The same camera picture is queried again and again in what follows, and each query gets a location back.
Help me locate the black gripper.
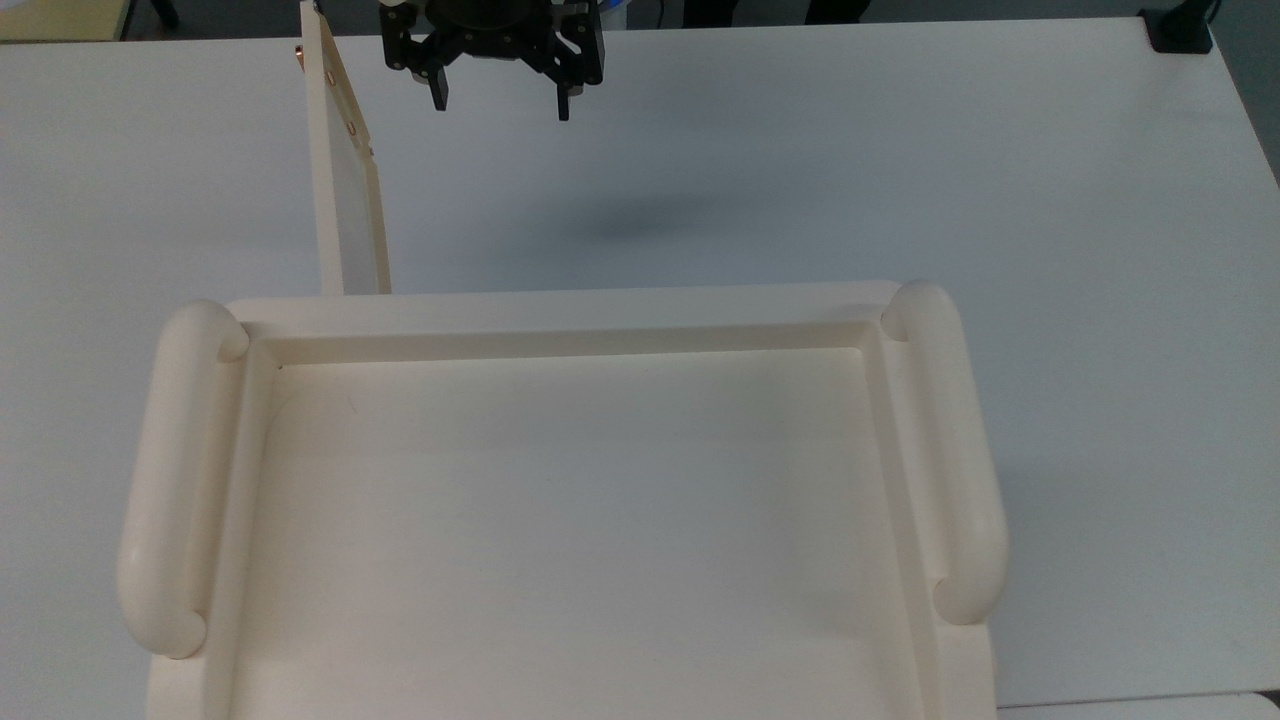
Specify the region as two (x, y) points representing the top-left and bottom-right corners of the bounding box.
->
(378, 0), (607, 123)

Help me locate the cream cabinet door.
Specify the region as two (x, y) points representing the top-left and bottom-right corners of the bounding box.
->
(299, 0), (393, 297)

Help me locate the cream plastic cabinet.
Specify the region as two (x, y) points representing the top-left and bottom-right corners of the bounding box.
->
(116, 280), (1011, 720)

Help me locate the yellow wooden desk top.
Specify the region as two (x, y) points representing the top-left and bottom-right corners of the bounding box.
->
(0, 0), (133, 44)

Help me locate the black table clamp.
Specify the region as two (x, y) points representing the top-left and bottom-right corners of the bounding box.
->
(1138, 0), (1217, 55)

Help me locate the cream tubular cabinet handle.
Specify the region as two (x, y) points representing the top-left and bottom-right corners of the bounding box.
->
(116, 300), (251, 661)
(880, 280), (1011, 627)

